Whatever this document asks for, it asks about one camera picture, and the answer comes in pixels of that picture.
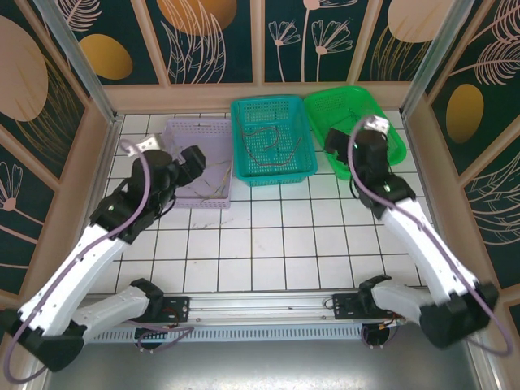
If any teal plastic basket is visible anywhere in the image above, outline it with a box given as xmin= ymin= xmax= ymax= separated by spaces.
xmin=230 ymin=95 xmax=319 ymax=188

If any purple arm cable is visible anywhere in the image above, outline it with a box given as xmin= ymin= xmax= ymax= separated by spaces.
xmin=349 ymin=117 xmax=514 ymax=357
xmin=2 ymin=137 xmax=197 ymax=385

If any green plastic basket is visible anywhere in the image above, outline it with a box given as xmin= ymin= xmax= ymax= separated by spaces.
xmin=303 ymin=85 xmax=407 ymax=182

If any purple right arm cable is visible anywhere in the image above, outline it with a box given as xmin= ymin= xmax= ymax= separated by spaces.
xmin=349 ymin=117 xmax=514 ymax=357

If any red cable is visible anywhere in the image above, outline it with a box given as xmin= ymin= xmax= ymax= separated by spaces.
xmin=253 ymin=136 xmax=305 ymax=168
xmin=242 ymin=126 xmax=283 ymax=153

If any aluminium frame post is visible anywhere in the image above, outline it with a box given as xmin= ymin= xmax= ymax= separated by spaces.
xmin=32 ymin=0 xmax=124 ymax=125
xmin=399 ymin=0 xmax=476 ymax=119

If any grey metal shelf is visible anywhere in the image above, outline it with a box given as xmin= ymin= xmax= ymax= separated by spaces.
xmin=42 ymin=340 xmax=499 ymax=390

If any purple plastic basket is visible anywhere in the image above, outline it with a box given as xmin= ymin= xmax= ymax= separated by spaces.
xmin=156 ymin=117 xmax=234 ymax=210

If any black round cable port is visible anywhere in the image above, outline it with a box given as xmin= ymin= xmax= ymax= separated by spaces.
xmin=135 ymin=326 xmax=170 ymax=353
xmin=360 ymin=323 xmax=401 ymax=350

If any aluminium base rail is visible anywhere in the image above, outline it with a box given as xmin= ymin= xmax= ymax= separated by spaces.
xmin=38 ymin=288 xmax=483 ymax=327

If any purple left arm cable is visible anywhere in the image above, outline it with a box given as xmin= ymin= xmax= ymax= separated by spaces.
xmin=2 ymin=137 xmax=197 ymax=385

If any slotted grey cable tray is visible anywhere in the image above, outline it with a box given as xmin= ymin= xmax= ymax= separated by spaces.
xmin=80 ymin=327 xmax=366 ymax=344

